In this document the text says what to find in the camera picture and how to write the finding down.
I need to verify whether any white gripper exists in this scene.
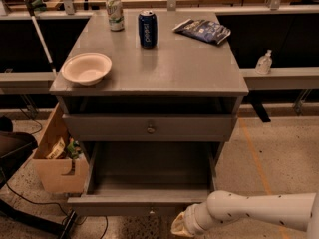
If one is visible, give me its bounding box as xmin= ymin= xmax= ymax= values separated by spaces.
xmin=170 ymin=202 xmax=213 ymax=238

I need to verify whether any grey drawer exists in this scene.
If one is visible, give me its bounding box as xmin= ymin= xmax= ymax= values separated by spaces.
xmin=63 ymin=114 xmax=237 ymax=142
xmin=68 ymin=142 xmax=213 ymax=216

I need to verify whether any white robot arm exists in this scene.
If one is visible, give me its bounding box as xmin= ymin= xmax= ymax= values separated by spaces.
xmin=171 ymin=190 xmax=319 ymax=239

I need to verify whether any grey wooden drawer cabinet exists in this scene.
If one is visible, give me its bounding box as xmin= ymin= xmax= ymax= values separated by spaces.
xmin=50 ymin=10 xmax=248 ymax=158

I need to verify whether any grey top drawer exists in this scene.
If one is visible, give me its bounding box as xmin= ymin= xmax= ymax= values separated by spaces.
xmin=63 ymin=114 xmax=237 ymax=142

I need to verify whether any green snack package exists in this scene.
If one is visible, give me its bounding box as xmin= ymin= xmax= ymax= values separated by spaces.
xmin=67 ymin=138 xmax=82 ymax=159

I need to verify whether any cardboard box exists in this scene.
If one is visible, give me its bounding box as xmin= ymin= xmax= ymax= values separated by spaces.
xmin=33 ymin=105 xmax=89 ymax=193

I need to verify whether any yellow snack package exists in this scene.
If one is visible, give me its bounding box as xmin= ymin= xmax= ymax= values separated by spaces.
xmin=46 ymin=137 xmax=65 ymax=159

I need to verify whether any clear hand sanitizer bottle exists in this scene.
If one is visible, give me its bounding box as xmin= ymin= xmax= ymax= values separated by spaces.
xmin=255 ymin=50 xmax=272 ymax=75

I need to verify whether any black chair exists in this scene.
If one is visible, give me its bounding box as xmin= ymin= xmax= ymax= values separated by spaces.
xmin=0 ymin=116 xmax=77 ymax=239

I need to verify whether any blue chip bag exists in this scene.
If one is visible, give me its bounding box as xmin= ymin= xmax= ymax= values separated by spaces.
xmin=172 ymin=19 xmax=231 ymax=46

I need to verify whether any blue pepsi can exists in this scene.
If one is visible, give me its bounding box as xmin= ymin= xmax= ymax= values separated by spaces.
xmin=138 ymin=10 xmax=158 ymax=49

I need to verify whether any green white soda can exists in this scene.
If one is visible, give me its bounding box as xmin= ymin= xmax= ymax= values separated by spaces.
xmin=106 ymin=0 xmax=125 ymax=32

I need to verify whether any white pole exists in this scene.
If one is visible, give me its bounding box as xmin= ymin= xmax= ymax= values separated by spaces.
xmin=23 ymin=0 xmax=57 ymax=77

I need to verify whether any black floor cable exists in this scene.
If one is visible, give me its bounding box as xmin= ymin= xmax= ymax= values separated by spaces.
xmin=0 ymin=169 xmax=109 ymax=239

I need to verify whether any grey metal rail frame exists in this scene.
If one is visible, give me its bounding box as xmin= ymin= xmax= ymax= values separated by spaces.
xmin=0 ymin=0 xmax=319 ymax=90

